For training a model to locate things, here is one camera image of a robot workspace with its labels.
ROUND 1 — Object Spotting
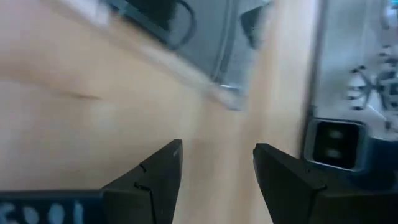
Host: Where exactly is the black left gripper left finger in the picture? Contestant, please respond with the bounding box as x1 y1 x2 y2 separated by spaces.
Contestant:
101 138 184 224

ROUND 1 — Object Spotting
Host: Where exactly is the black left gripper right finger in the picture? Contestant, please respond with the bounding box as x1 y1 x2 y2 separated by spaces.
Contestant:
252 142 398 224

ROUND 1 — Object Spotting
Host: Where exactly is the black table-level camera box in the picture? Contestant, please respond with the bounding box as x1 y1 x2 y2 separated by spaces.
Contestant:
302 117 371 173

